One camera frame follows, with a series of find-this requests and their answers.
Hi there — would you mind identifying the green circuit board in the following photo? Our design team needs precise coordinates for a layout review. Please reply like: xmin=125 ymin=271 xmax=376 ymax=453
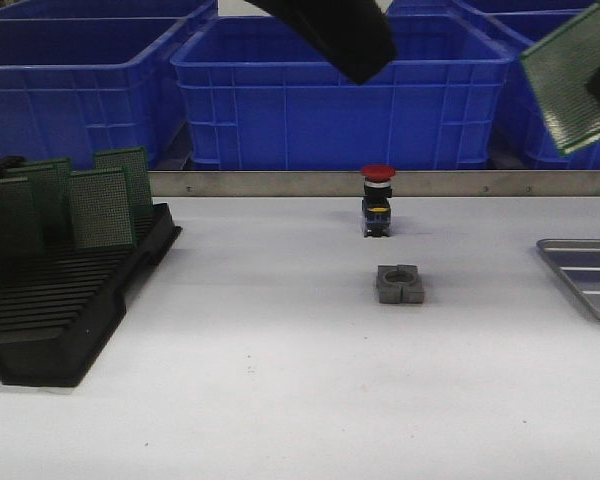
xmin=69 ymin=168 xmax=136 ymax=249
xmin=519 ymin=1 xmax=600 ymax=156
xmin=94 ymin=146 xmax=153 ymax=217
xmin=0 ymin=177 xmax=45 ymax=260
xmin=4 ymin=157 xmax=72 ymax=243

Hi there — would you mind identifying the silver metal tray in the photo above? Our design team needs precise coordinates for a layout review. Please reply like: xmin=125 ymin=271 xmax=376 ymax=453
xmin=536 ymin=239 xmax=600 ymax=321

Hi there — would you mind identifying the green circuit board front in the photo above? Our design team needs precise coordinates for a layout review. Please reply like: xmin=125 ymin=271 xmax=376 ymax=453
xmin=0 ymin=177 xmax=45 ymax=260

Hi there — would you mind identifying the black slotted board rack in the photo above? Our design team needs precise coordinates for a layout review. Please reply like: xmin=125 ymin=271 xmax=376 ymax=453
xmin=0 ymin=154 xmax=184 ymax=388

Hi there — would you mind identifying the blue crate rear right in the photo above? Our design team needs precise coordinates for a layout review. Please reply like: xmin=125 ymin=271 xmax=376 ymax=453
xmin=386 ymin=0 xmax=594 ymax=16

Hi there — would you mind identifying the blue crate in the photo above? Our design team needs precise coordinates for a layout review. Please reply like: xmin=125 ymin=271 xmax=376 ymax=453
xmin=0 ymin=0 xmax=218 ymax=20
xmin=386 ymin=0 xmax=594 ymax=16
xmin=0 ymin=18 xmax=187 ymax=169
xmin=171 ymin=13 xmax=512 ymax=171
xmin=484 ymin=9 xmax=600 ymax=171

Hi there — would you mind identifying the blue crate front right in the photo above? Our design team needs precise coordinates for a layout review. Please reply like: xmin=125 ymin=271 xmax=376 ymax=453
xmin=484 ymin=9 xmax=600 ymax=171

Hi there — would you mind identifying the blue crate front centre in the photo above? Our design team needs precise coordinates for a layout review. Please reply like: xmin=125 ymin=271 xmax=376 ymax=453
xmin=171 ymin=13 xmax=512 ymax=171

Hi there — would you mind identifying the red emergency stop button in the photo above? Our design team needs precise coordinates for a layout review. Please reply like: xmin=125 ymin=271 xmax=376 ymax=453
xmin=360 ymin=164 xmax=396 ymax=238

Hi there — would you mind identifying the grey metal clamp block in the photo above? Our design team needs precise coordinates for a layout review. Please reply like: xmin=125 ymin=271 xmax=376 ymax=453
xmin=376 ymin=265 xmax=425 ymax=304

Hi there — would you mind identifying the blue crate front left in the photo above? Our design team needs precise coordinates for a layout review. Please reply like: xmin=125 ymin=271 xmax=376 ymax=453
xmin=0 ymin=18 xmax=187 ymax=169

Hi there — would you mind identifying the blue crate rear left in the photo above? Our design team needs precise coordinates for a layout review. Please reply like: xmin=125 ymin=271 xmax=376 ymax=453
xmin=0 ymin=0 xmax=218 ymax=20

